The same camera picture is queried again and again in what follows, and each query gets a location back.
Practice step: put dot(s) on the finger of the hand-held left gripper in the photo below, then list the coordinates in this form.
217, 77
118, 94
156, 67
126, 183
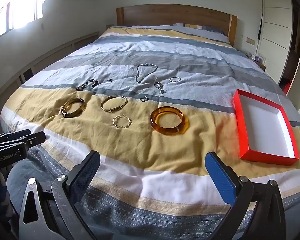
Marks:
12, 135
36, 137

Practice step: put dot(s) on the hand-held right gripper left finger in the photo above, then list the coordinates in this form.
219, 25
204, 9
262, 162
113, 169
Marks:
83, 177

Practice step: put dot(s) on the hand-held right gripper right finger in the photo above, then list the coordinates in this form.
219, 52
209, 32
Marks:
221, 178

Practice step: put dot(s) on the olive gold thick bangle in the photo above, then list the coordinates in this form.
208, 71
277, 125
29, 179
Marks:
83, 106

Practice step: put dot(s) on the red cardboard box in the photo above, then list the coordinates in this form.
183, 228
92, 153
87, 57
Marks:
265, 127

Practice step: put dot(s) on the amber translucent bangle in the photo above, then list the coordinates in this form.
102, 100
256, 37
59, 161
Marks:
153, 121

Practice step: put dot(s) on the striped bed with headboard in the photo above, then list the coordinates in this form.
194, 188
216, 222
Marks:
140, 150

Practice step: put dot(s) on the thin silver bangle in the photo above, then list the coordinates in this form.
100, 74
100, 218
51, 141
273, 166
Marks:
170, 80

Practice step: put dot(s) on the red item in closet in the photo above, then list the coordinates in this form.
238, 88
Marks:
287, 87

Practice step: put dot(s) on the small purple box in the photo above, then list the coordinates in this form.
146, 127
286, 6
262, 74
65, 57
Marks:
258, 59

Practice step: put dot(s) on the bright window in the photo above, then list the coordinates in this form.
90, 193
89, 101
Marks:
22, 5

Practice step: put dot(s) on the grey pillow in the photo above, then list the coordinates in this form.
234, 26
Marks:
205, 33

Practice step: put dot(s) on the white wardrobe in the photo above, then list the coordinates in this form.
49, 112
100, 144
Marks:
275, 17

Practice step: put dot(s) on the wooden bed headboard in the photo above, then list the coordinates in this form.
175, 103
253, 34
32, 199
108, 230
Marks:
175, 15

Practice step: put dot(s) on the low beige wall cabinet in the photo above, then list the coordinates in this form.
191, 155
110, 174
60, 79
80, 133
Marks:
52, 55

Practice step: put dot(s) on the beige wall switch plate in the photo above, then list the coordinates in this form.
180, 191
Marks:
250, 40

